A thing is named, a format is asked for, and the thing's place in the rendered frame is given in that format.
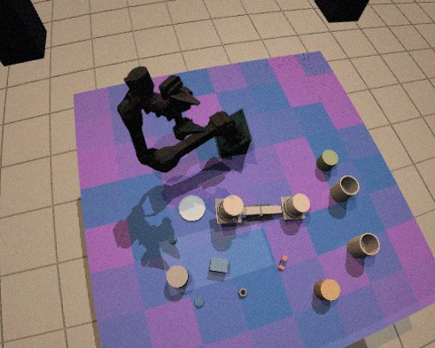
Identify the orange cylinder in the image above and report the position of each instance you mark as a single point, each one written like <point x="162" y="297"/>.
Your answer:
<point x="327" y="290"/>

